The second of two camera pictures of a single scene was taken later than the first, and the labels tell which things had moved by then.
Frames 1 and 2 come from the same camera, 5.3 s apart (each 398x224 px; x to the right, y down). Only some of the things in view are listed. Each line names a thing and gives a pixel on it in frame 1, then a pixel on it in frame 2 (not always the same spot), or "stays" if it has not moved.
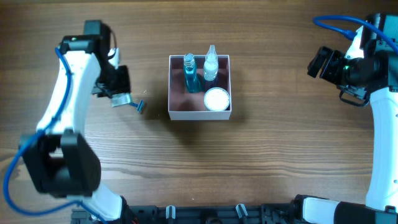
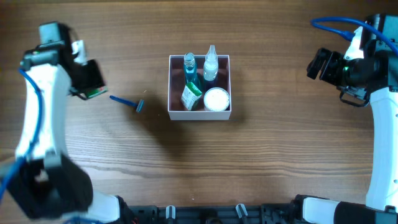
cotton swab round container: [216, 99] stays
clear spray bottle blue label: [211, 66] stays
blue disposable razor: [140, 105] stays
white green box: [120, 99] → [190, 95]
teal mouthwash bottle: [192, 82] stays
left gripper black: [109, 86] → [92, 78]
